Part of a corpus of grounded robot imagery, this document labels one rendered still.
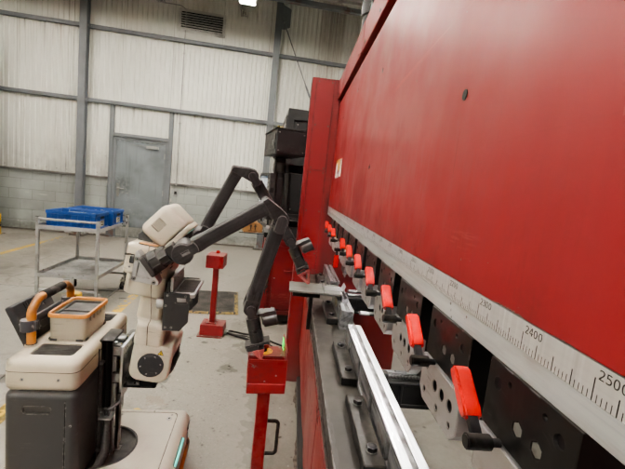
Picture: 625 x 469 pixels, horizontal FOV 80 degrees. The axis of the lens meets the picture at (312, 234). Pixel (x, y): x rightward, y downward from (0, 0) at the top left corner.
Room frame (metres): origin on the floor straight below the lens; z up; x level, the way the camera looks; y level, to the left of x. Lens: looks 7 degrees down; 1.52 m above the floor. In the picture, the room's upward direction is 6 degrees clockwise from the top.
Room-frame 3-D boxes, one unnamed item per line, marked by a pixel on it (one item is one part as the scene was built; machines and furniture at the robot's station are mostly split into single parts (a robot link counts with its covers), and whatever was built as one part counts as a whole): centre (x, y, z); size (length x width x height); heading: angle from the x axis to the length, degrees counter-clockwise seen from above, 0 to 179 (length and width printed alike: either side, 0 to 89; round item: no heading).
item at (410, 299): (0.78, -0.26, 1.26); 0.15 x 0.09 x 0.17; 4
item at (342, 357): (1.34, -0.17, 0.89); 0.30 x 0.05 x 0.03; 4
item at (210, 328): (3.54, 0.89, 0.41); 0.25 x 0.20 x 0.83; 94
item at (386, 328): (0.97, -0.24, 1.26); 0.15 x 0.09 x 0.17; 4
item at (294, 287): (1.94, -0.04, 1.00); 0.26 x 0.18 x 0.01; 94
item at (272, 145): (3.17, 0.31, 1.53); 0.51 x 0.25 x 0.85; 18
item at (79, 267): (4.22, 2.56, 0.47); 0.90 x 0.66 x 0.95; 9
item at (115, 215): (4.46, 2.59, 0.92); 0.50 x 0.36 x 0.18; 99
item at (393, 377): (1.37, -0.60, 0.81); 0.64 x 0.08 x 0.14; 94
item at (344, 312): (1.89, -0.19, 0.92); 0.39 x 0.06 x 0.10; 4
